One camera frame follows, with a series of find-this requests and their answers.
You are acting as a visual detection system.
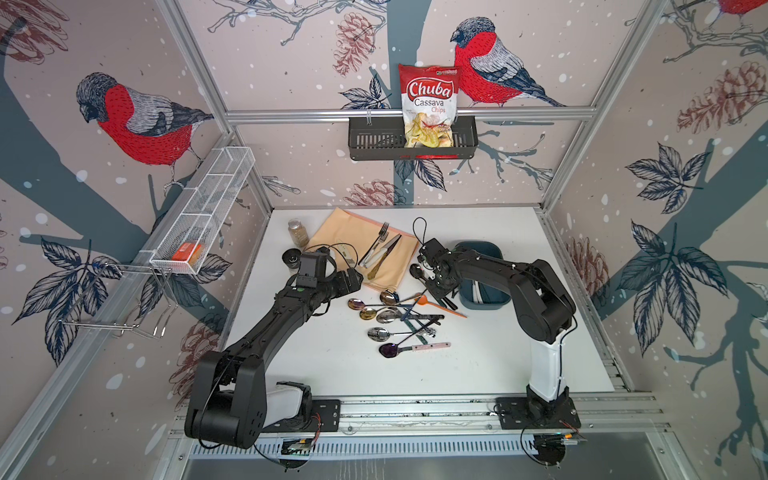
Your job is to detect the gold spoon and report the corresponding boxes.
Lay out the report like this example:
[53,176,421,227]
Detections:
[359,306,417,324]

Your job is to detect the small red box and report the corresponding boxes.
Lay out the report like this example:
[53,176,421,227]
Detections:
[171,242,203,264]

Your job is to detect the black wall basket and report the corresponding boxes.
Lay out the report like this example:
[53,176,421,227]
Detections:
[348,116,479,161]

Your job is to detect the peach cloth napkin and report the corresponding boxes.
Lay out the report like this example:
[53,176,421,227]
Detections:
[306,208,418,291]

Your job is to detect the wire hook rack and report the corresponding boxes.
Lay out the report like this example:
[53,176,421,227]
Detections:
[58,261,179,339]

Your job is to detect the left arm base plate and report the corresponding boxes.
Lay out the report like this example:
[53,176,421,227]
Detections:
[262,399,341,433]

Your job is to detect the silver spoon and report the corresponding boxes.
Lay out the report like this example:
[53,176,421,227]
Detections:
[366,327,436,343]

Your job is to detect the teal plastic storage box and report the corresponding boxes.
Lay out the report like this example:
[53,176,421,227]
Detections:
[456,241,510,310]

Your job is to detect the black spoon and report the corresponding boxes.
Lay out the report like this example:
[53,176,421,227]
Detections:
[409,264,458,311]

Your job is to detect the clear wire wall shelf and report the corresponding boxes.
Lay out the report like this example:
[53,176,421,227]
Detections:
[150,146,255,275]

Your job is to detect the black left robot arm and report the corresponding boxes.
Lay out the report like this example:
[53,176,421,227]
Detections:
[184,248,363,449]

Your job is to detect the purple spoon pink handle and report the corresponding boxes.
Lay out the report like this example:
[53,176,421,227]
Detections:
[378,342,452,359]

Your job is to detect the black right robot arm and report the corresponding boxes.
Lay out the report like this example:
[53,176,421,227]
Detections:
[419,239,578,416]

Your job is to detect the rainbow spoon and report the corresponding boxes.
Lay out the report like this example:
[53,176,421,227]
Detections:
[347,298,406,311]

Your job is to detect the silver fork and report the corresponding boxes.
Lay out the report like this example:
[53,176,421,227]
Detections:
[358,222,389,267]

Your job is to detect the red Chuba chips bag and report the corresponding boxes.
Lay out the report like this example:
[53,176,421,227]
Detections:
[398,64,459,148]

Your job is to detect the gold cream handled knife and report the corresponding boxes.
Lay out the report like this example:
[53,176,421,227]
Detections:
[334,242,358,268]

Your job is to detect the orange handled spoon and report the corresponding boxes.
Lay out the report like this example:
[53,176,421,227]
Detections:
[416,295,465,318]

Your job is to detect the white ceramic spoon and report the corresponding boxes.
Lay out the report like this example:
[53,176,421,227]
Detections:
[472,281,483,305]

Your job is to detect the black round lid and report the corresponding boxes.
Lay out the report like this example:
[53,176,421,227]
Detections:
[281,248,302,270]

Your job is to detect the brown spice jar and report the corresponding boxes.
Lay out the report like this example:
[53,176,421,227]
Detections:
[288,219,309,249]

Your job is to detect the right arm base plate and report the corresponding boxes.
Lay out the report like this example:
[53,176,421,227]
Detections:
[493,394,582,430]

